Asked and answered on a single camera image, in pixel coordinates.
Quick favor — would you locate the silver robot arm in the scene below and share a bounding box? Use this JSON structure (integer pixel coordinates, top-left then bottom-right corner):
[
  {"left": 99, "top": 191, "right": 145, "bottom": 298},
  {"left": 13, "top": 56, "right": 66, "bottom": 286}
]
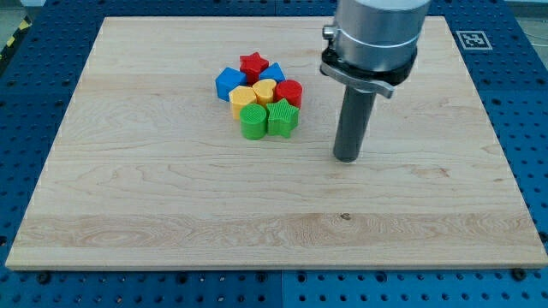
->
[{"left": 320, "top": 0, "right": 431, "bottom": 98}]

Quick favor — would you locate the wooden board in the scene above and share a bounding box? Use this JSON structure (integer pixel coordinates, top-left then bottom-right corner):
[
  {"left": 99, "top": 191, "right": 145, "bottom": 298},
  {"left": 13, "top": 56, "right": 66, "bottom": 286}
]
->
[{"left": 6, "top": 17, "right": 547, "bottom": 271}]

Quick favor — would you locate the green star block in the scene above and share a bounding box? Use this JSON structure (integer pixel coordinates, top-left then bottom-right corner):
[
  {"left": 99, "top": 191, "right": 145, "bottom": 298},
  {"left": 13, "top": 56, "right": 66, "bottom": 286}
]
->
[{"left": 266, "top": 98, "right": 300, "bottom": 139}]

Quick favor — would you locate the green cylinder block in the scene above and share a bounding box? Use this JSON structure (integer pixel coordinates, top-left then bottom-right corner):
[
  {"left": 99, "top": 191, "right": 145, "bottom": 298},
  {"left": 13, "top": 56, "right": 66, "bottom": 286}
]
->
[{"left": 240, "top": 104, "right": 267, "bottom": 139}]

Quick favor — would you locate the red cylinder block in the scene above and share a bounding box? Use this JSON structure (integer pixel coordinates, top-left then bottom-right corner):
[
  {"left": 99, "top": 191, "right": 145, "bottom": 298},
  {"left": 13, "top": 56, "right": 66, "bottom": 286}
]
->
[{"left": 274, "top": 80, "right": 303, "bottom": 109}]

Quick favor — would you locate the yellow heart block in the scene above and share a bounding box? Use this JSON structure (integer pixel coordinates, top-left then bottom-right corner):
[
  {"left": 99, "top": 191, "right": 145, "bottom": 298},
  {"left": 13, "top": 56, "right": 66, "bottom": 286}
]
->
[{"left": 252, "top": 79, "right": 277, "bottom": 107}]

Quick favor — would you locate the yellow hexagon block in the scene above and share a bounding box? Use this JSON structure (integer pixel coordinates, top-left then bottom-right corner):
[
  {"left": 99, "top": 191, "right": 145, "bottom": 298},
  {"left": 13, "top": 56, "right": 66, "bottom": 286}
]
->
[{"left": 229, "top": 86, "right": 257, "bottom": 120}]

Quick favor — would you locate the blue pentagon block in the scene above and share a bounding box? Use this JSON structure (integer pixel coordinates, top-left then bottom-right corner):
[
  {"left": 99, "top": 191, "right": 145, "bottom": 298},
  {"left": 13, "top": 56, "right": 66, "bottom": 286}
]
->
[{"left": 259, "top": 62, "right": 286, "bottom": 83}]

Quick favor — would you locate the blue cube block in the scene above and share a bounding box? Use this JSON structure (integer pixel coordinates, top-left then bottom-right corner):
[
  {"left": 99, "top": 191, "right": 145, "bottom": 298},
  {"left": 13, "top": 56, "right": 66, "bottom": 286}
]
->
[{"left": 215, "top": 68, "right": 247, "bottom": 101}]

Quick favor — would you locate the red star block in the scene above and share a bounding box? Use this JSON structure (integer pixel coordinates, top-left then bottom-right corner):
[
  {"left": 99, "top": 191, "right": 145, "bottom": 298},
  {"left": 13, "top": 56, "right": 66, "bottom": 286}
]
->
[{"left": 240, "top": 52, "right": 270, "bottom": 85}]

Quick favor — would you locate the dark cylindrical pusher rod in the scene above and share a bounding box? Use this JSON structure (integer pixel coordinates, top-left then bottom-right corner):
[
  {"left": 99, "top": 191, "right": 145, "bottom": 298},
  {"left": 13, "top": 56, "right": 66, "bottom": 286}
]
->
[{"left": 333, "top": 86, "right": 376, "bottom": 163}]

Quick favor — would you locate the white fiducial marker tag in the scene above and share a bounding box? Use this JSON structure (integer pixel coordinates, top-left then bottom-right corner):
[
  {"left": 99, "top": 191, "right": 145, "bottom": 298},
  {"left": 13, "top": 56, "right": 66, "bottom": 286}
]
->
[{"left": 456, "top": 30, "right": 492, "bottom": 50}]

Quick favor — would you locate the black yellow hazard tape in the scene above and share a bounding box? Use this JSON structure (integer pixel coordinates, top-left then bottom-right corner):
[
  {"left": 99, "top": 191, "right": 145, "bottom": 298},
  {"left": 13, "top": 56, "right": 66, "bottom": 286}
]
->
[{"left": 1, "top": 15, "right": 32, "bottom": 62}]

